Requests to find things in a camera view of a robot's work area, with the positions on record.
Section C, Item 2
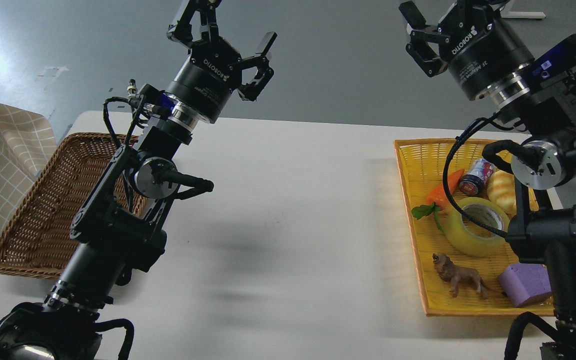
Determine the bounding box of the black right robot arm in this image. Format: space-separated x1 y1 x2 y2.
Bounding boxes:
398 0 576 360

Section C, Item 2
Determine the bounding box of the purple foam block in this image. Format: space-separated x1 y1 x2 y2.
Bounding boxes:
497 263 553 308

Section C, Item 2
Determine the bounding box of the small soda can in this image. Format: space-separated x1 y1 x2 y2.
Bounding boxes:
458 158 497 197

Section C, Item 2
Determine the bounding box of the brown toy lion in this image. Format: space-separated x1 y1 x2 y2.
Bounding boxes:
432 252 489 300

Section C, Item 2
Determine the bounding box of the yellow tape roll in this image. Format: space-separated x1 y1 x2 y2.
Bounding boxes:
441 197 510 257

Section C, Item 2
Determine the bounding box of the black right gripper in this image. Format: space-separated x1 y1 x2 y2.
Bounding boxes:
398 0 535 101

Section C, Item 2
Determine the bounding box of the toy croissant bread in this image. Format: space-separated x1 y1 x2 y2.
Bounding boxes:
486 170 517 217

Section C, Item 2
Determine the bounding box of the orange toy carrot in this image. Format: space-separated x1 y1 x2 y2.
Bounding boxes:
410 168 466 234

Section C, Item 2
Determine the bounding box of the brown wicker basket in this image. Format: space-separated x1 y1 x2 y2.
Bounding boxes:
0 132 146 279

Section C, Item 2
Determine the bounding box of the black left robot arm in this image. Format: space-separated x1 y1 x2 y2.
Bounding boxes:
0 0 277 360

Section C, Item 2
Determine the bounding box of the yellow woven tray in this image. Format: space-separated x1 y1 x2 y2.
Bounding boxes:
393 137 554 317

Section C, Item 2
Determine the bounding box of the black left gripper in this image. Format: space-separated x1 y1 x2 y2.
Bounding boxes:
166 0 278 124

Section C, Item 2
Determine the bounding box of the white stand base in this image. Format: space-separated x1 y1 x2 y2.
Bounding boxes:
500 9 547 20

